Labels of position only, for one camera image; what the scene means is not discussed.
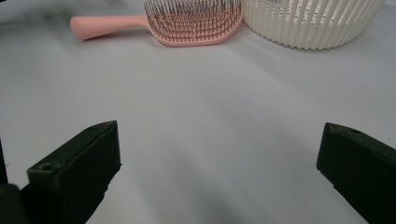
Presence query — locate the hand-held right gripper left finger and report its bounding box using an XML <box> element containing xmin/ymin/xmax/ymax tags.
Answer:
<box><xmin>18</xmin><ymin>120</ymin><xmax>122</xmax><ymax>224</ymax></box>

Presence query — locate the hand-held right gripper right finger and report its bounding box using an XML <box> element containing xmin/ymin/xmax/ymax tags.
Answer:
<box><xmin>316</xmin><ymin>121</ymin><xmax>396</xmax><ymax>224</ymax></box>

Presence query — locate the white ribbed plastic basket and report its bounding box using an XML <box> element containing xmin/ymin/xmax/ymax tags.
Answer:
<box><xmin>241</xmin><ymin>0</ymin><xmax>387</xmax><ymax>51</ymax></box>

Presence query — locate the pink ridged lid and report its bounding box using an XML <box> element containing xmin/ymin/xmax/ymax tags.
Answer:
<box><xmin>69</xmin><ymin>0</ymin><xmax>244</xmax><ymax>48</ymax></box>

